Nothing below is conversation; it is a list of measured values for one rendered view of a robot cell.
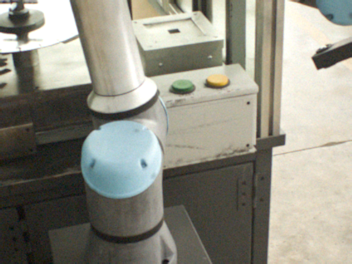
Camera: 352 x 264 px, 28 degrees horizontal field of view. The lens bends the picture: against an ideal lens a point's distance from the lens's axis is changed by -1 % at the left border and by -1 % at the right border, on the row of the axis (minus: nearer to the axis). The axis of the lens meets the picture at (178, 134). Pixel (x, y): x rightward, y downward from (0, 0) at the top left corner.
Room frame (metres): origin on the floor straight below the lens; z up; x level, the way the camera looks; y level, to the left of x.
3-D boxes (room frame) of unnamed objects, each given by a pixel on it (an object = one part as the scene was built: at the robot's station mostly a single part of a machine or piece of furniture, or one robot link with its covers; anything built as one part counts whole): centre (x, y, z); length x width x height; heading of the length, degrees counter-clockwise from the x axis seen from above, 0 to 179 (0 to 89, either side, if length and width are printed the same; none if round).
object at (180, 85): (1.19, -0.01, 0.90); 0.04 x 0.04 x 0.02
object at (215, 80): (1.21, -0.08, 0.90); 0.04 x 0.04 x 0.02
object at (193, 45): (1.48, 0.00, 0.82); 0.18 x 0.18 x 0.15; 15
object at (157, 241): (0.88, 0.09, 0.80); 0.15 x 0.15 x 0.10
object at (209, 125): (1.21, -0.01, 0.82); 0.28 x 0.11 x 0.15; 105
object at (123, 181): (0.88, 0.09, 0.91); 0.13 x 0.12 x 0.14; 176
